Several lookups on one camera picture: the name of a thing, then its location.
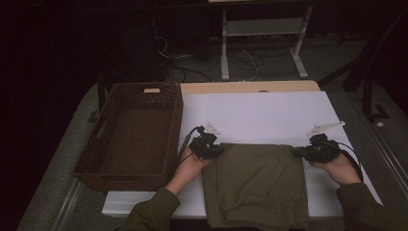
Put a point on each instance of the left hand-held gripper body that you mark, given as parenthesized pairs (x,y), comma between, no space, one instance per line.
(202,147)

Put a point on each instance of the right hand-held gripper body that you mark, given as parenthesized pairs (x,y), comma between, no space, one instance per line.
(320,150)

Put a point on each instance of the olive green pants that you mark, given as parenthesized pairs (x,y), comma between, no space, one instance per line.
(256,179)

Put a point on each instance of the brown woven basket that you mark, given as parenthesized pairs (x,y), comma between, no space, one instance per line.
(134,134)

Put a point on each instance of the person's right hand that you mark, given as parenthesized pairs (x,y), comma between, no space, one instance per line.
(340,170)

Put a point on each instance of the person's left hand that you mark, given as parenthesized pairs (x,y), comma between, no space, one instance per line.
(187,173)

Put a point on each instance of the white board sheet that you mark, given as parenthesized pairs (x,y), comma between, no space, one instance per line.
(250,112)

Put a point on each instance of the small white ball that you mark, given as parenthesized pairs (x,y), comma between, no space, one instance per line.
(379,124)

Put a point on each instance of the black metal stand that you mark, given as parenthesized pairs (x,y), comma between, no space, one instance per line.
(368,96)

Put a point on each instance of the metal rail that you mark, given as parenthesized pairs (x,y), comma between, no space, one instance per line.
(389,160)
(69,202)

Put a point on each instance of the black post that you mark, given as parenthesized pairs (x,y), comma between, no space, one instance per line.
(101,93)

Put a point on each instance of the white metal desk frame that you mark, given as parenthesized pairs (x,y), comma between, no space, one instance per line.
(263,27)

